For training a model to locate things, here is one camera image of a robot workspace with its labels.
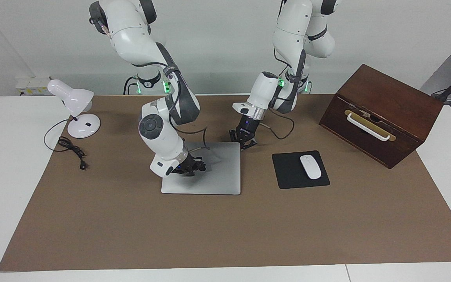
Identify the grey aluminium laptop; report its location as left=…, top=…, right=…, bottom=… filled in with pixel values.
left=161, top=141, right=242, bottom=196

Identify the black mouse pad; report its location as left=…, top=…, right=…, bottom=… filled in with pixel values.
left=272, top=150, right=330, bottom=190

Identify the white computer mouse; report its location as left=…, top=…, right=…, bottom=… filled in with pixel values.
left=299, top=155, right=323, bottom=180

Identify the brown table mat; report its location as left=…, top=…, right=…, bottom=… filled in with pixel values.
left=0, top=94, right=451, bottom=272

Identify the white desk lamp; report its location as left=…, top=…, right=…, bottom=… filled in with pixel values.
left=47, top=79, right=101, bottom=139

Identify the dark brown wooden box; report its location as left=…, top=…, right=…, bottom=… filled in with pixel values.
left=319, top=64, right=444, bottom=170

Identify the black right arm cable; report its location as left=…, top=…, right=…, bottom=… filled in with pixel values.
left=179, top=125, right=211, bottom=152

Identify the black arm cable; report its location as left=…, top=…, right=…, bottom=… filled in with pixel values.
left=258, top=108, right=295, bottom=141
left=179, top=125, right=211, bottom=152

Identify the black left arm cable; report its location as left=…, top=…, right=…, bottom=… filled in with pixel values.
left=258, top=108, right=295, bottom=141

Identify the black lamp power cable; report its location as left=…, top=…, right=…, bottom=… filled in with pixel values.
left=43, top=119, right=89, bottom=171

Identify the white box handle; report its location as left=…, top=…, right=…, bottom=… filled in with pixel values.
left=346, top=113, right=391, bottom=141

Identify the brass box handle plate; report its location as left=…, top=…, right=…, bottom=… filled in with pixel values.
left=344, top=109, right=397, bottom=142

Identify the white wall power strip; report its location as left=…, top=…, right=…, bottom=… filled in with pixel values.
left=15, top=76, right=52, bottom=97

